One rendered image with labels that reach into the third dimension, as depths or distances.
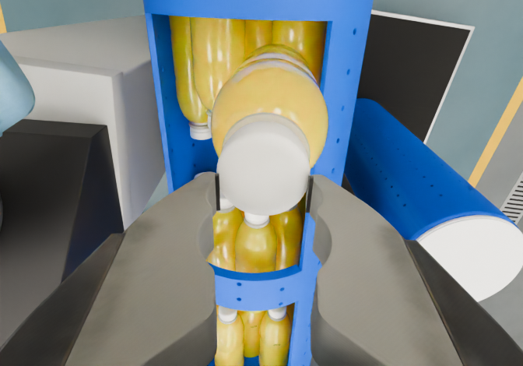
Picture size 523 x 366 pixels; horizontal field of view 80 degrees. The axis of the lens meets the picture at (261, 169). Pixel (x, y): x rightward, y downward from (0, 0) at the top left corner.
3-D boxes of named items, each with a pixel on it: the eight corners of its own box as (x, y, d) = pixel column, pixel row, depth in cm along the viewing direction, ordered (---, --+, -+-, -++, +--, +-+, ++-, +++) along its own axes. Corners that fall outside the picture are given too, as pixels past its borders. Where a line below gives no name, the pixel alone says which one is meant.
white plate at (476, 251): (388, 307, 78) (387, 304, 79) (500, 308, 78) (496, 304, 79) (415, 217, 64) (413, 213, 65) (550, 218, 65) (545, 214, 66)
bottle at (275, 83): (259, 28, 29) (227, 49, 12) (324, 66, 30) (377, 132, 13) (227, 96, 32) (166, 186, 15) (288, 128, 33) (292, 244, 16)
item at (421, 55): (284, 258, 209) (286, 276, 195) (344, 5, 138) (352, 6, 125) (359, 265, 212) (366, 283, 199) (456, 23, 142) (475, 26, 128)
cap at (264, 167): (246, 102, 13) (240, 114, 12) (324, 144, 14) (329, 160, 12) (209, 173, 15) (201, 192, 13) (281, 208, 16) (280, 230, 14)
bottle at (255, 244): (269, 318, 55) (274, 234, 46) (230, 309, 56) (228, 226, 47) (276, 286, 61) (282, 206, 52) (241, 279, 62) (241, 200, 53)
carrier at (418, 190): (323, 154, 156) (380, 154, 156) (384, 304, 79) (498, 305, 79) (330, 97, 142) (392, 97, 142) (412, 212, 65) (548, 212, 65)
